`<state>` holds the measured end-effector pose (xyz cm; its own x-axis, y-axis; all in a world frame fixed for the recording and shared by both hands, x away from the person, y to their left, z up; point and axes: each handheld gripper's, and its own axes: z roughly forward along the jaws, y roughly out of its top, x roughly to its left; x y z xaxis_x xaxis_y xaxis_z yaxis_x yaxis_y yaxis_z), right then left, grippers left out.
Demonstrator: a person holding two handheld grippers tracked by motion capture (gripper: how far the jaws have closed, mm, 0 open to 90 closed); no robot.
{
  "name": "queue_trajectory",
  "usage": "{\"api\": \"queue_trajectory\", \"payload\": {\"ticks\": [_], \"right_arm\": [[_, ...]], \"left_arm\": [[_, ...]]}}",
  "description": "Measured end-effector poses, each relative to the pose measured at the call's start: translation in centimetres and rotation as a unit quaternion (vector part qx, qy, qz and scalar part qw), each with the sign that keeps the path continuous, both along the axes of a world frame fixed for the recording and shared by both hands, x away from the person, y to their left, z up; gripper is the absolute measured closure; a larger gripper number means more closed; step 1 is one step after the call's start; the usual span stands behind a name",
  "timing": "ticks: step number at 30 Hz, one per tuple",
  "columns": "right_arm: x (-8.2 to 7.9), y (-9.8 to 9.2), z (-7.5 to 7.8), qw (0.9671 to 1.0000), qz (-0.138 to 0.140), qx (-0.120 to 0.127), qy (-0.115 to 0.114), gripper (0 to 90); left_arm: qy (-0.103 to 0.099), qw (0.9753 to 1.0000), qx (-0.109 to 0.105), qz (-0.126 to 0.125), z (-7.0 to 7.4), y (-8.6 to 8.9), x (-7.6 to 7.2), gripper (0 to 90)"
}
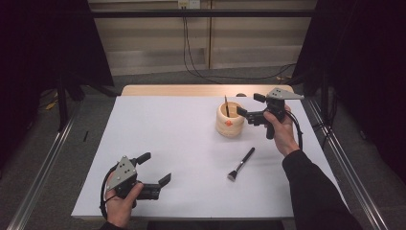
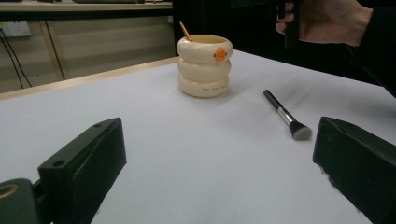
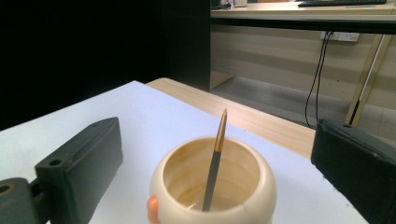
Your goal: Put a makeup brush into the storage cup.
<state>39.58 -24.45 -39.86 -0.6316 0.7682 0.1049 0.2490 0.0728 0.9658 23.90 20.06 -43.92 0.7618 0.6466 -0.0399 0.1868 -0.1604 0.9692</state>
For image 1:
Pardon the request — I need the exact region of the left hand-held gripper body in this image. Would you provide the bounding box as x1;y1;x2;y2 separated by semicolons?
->
105;154;162;209

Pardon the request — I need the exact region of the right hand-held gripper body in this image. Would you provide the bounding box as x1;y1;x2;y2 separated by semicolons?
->
244;87;305;141

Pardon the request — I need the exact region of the thin black orange-tipped brush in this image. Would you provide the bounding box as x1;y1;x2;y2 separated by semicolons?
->
223;94;232;118

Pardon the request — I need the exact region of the beige ribbed wooden cup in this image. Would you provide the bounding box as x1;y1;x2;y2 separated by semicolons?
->
214;101;247;139

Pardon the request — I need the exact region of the person's right hand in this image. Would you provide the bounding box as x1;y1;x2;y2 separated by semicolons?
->
262;104;302;157

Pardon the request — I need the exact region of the person's left hand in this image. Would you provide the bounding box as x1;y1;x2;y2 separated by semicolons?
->
104;172;146;229

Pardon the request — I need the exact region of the white table mat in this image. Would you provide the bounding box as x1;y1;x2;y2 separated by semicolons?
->
71;95;349;221

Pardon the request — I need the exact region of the black makeup brush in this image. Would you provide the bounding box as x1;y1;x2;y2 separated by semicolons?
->
227;147;257;183

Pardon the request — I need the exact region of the light wooden table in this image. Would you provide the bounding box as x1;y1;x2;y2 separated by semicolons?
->
120;83;296;98

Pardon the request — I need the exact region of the black metal stand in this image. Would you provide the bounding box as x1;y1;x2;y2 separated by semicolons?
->
56;73;70;132

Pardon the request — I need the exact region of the black curtain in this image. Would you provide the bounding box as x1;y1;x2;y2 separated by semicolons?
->
291;0;406;183
0;0;115;167

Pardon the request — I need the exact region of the black horizontal bar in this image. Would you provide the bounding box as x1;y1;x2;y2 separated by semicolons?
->
90;9;317;19

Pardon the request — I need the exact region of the black wall cable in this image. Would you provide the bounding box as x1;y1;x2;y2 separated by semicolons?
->
184;15;297;81
182;15;221;84

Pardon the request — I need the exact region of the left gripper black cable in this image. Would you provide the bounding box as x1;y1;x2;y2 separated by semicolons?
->
100;162;119;221

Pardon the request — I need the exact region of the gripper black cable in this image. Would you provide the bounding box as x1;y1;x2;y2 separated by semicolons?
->
100;162;119;221
288;109;305;151

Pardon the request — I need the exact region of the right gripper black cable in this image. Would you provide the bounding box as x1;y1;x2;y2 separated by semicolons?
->
288;109;305;151

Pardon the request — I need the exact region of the aluminium floor rail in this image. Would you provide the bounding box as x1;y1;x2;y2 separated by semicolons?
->
304;97;389;230
6;104;80;230

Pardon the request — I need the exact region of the white wall outlet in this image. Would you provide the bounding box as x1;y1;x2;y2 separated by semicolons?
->
177;0;201;10

